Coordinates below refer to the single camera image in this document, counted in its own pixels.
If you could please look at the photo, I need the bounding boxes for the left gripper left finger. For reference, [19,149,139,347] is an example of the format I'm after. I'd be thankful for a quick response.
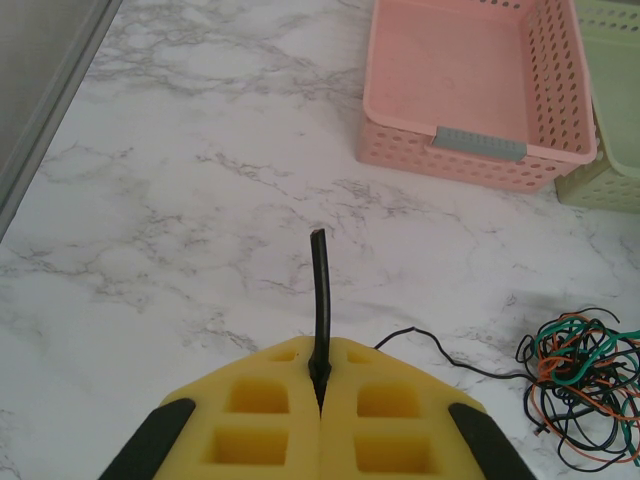
[99,335,321,480]

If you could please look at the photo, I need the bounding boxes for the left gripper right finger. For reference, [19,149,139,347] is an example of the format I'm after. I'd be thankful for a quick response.
[318,335,539,480]

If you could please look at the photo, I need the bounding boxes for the thin black wire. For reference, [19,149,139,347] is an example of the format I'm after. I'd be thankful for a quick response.
[308,228,531,406]

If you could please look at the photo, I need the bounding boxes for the coloured wires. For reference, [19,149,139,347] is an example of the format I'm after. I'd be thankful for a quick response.
[514,307,640,474]

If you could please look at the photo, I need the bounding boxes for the thin orange wire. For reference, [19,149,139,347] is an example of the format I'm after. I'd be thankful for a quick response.
[528,344,637,464]

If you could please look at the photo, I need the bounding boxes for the thin green wire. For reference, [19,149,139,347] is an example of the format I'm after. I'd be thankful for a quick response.
[532,318,640,394]

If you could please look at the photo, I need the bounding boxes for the pink plastic basket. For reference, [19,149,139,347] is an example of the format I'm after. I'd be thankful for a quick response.
[355,0,599,195]

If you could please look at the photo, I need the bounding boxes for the green plastic basket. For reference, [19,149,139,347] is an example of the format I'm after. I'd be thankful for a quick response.
[553,0,640,217]

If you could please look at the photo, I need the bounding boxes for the aluminium table side rail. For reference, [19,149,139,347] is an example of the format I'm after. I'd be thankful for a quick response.
[0,0,124,241]

